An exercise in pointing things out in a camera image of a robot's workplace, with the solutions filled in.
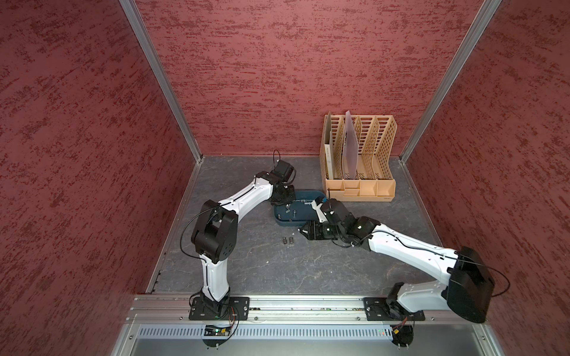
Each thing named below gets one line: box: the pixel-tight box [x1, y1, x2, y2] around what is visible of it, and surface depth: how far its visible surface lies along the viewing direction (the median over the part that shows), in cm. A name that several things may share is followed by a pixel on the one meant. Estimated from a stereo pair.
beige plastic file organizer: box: [319, 114, 398, 203], surface depth 105 cm
